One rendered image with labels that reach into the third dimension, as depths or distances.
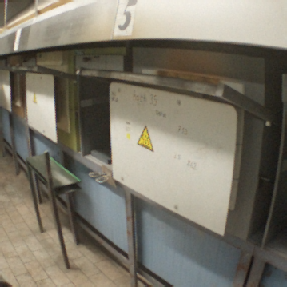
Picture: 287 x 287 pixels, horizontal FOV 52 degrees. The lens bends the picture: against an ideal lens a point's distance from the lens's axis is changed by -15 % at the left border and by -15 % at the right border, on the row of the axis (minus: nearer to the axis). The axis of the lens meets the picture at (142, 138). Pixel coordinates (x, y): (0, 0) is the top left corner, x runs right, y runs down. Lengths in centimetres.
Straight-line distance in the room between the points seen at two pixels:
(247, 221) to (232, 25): 68
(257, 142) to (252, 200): 19
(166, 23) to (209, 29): 13
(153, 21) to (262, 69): 35
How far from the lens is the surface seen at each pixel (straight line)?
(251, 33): 59
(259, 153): 99
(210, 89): 76
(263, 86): 94
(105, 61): 152
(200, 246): 141
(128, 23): 87
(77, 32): 113
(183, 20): 71
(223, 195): 96
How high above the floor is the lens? 150
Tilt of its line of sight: 17 degrees down
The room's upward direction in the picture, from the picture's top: 1 degrees counter-clockwise
